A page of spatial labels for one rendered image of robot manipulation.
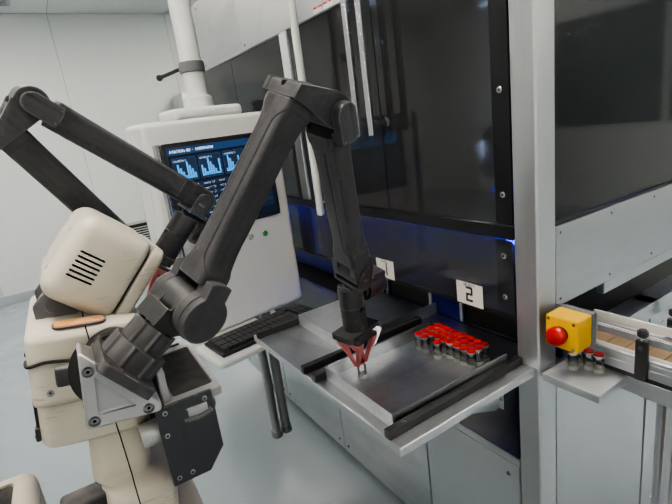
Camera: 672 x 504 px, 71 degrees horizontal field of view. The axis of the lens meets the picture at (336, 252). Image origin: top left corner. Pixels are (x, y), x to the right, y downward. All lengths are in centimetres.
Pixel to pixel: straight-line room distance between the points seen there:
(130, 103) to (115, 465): 552
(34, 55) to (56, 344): 554
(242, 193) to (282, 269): 117
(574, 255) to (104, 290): 97
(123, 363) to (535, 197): 81
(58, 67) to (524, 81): 562
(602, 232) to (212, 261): 92
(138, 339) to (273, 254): 115
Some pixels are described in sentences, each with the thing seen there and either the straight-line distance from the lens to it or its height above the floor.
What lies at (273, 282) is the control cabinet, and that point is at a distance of 184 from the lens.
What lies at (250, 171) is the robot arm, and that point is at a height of 143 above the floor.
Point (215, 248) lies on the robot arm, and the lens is 72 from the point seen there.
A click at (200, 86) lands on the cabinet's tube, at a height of 165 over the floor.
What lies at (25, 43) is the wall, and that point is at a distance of 627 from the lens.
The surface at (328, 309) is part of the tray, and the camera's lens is 154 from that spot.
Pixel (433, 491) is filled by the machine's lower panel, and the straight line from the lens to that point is 178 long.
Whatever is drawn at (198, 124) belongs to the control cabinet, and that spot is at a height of 153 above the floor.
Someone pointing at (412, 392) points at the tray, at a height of 88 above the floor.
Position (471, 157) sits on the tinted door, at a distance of 115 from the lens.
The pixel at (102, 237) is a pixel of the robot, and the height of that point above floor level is 135.
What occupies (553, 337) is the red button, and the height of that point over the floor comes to 100.
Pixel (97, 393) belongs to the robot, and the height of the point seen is 116.
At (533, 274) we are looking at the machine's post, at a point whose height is 111.
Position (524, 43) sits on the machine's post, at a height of 158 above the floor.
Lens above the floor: 148
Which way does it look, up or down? 16 degrees down
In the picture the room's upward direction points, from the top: 8 degrees counter-clockwise
